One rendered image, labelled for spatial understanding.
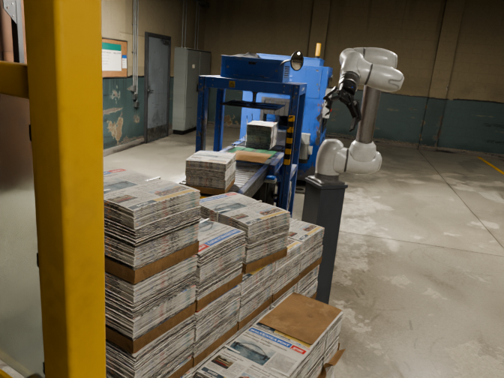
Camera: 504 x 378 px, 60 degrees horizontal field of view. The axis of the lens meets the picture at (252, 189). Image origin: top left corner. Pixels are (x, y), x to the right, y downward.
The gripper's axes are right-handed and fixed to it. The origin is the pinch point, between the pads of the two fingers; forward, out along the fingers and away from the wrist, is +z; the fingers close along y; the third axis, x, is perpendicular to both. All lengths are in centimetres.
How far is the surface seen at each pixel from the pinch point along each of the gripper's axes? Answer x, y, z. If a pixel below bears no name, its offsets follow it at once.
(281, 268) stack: -50, -17, 51
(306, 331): -39, -30, 77
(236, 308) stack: -40, 3, 81
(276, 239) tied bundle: -37, -4, 46
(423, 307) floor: -118, -177, -3
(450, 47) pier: -361, -449, -781
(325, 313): -45, -42, 64
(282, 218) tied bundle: -31.9, -1.4, 38.0
